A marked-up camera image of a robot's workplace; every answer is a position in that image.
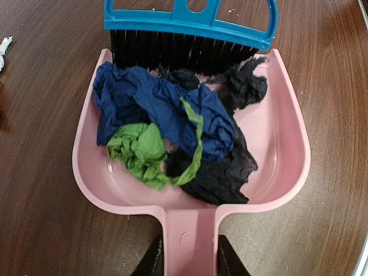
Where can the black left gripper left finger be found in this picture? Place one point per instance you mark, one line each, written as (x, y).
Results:
(152, 263)

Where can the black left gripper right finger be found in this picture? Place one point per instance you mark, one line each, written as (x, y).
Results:
(228, 262)

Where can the green paper scrap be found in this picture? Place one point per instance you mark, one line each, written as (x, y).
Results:
(141, 148)

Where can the pink plastic dustpan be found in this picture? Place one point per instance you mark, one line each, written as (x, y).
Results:
(276, 137)

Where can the black paper scrap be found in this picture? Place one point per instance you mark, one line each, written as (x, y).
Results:
(242, 87)

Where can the small black scrap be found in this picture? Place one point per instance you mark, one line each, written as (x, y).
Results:
(183, 77)

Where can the blue hand brush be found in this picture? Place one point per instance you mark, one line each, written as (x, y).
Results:
(182, 38)

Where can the white paper scrap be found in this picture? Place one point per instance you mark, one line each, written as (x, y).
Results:
(3, 48)

